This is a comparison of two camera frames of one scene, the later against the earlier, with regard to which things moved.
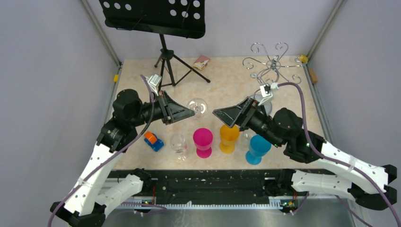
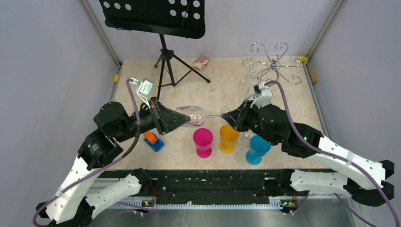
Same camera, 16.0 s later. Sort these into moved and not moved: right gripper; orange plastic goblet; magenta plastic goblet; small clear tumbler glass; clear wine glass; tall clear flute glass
Moved: tall clear flute glass; clear wine glass
Not moved: magenta plastic goblet; orange plastic goblet; small clear tumbler glass; right gripper
